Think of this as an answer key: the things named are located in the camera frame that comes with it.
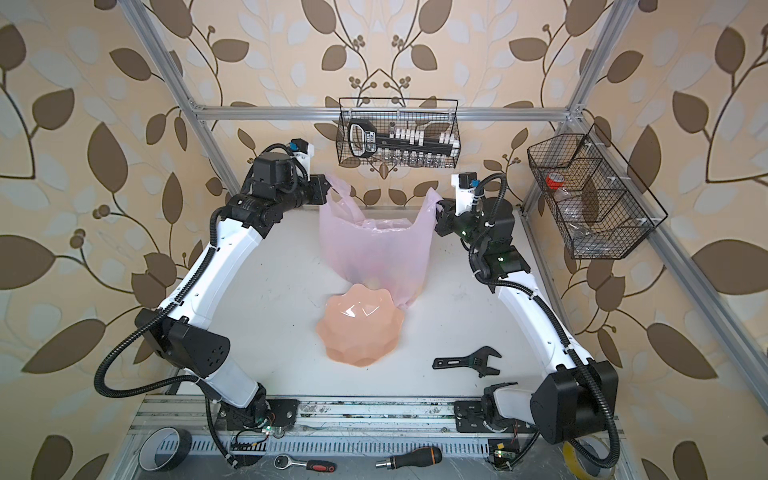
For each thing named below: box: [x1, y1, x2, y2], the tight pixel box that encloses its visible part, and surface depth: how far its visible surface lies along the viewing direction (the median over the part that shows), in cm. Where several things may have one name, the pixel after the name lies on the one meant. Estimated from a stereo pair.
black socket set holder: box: [348, 119, 457, 158], surface depth 84 cm
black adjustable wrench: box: [432, 346, 502, 378], surface depth 84 cm
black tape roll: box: [138, 426, 193, 472], surface depth 71 cm
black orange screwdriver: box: [376, 446, 443, 470], surface depth 68 cm
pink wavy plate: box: [317, 284, 404, 367], surface depth 91 cm
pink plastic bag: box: [319, 174, 444, 308], surface depth 79 cm
